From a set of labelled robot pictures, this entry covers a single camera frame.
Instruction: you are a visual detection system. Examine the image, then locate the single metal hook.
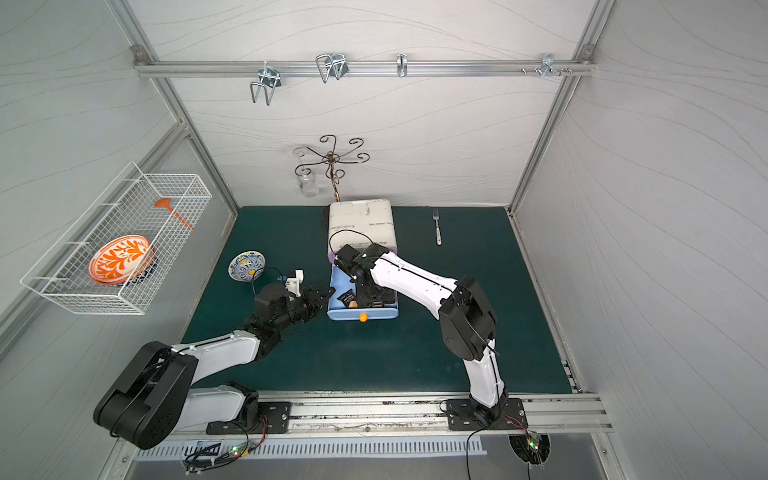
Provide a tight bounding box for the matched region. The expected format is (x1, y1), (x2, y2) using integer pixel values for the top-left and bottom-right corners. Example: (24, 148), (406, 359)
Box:
(396, 53), (408, 78)

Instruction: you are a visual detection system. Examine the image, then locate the double metal hook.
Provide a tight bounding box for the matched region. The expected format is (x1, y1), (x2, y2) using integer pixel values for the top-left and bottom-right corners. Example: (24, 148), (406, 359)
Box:
(249, 63), (282, 106)
(315, 53), (349, 84)

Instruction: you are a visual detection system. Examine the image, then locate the white wire basket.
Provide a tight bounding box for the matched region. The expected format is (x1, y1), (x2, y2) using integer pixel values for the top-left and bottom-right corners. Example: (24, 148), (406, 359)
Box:
(20, 162), (212, 315)

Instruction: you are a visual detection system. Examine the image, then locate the white drawer cabinet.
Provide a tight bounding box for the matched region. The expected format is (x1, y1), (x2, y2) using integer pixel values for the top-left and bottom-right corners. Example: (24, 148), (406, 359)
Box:
(327, 199), (397, 253)

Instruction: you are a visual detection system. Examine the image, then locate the double metal hook left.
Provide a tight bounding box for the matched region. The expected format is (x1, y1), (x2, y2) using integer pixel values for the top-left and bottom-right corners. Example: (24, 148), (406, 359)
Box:
(249, 63), (282, 106)

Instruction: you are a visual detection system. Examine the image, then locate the small glass jar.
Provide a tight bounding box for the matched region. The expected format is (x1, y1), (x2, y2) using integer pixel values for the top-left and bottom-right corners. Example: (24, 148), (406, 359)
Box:
(298, 168), (319, 198)

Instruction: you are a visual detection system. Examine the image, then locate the metal hook right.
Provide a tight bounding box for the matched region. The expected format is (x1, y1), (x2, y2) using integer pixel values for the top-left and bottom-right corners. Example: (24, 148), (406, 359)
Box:
(520, 54), (573, 78)

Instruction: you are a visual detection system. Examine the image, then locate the double metal hook middle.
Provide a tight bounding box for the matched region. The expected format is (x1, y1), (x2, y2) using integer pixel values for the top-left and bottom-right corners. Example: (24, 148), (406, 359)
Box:
(315, 53), (349, 84)

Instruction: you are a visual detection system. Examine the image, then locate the blue drawer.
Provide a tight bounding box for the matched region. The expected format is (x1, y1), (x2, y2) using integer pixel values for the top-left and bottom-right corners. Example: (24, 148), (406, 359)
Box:
(327, 266), (399, 323)

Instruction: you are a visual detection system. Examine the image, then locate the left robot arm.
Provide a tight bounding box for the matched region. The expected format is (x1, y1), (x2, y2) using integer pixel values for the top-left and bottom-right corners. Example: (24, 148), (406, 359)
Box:
(93, 283), (335, 450)

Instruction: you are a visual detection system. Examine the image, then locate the orange patterned plate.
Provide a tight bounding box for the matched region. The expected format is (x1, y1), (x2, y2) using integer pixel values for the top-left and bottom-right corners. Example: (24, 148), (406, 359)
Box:
(88, 235), (155, 285)

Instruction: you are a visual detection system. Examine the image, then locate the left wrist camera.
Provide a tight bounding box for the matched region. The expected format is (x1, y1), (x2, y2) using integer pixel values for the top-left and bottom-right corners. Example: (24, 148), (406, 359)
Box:
(284, 269), (304, 298)

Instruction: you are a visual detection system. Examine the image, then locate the purple top drawer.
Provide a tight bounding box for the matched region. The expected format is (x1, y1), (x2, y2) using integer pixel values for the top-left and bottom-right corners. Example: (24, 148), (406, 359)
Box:
(327, 243), (398, 263)

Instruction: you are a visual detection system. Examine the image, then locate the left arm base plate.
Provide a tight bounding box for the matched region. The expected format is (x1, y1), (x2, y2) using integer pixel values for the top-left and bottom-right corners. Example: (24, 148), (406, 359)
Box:
(205, 401), (292, 435)

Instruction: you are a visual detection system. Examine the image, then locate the black drycake packet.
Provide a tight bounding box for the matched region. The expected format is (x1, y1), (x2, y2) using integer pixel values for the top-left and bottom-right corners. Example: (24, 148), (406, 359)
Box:
(338, 290), (356, 308)

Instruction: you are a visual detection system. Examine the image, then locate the silver fork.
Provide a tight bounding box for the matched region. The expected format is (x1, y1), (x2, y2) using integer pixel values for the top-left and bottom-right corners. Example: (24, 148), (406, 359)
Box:
(432, 209), (443, 246)

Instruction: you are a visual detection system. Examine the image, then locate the orange spatula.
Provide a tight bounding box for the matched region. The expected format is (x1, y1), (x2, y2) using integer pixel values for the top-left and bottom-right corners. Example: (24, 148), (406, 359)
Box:
(154, 198), (194, 231)

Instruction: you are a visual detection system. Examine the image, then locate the blue patterned small bowl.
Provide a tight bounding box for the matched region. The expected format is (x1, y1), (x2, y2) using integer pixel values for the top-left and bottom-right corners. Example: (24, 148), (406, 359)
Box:
(227, 250), (266, 283)

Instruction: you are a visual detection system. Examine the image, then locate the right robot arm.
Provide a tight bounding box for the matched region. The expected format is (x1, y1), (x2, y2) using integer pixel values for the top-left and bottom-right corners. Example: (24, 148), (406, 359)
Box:
(334, 243), (508, 427)

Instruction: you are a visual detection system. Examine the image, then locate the metal mug tree stand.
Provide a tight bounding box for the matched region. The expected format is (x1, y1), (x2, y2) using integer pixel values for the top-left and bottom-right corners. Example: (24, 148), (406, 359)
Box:
(293, 134), (371, 202)

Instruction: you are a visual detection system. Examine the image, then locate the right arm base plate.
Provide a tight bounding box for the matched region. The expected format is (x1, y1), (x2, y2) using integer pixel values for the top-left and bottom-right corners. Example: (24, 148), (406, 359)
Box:
(439, 398), (528, 432)

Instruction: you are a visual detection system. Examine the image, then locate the aluminium wall rail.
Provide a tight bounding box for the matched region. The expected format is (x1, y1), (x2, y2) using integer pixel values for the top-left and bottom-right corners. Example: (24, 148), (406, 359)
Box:
(134, 57), (597, 80)

